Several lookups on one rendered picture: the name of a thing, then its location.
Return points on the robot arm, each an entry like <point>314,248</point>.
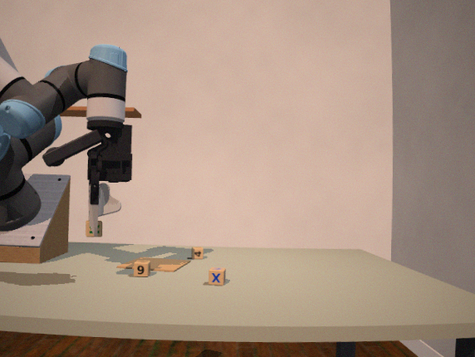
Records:
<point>29,110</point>

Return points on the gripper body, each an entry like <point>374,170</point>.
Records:
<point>117,166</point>

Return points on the orange flat mat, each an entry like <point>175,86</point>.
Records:
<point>158,264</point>

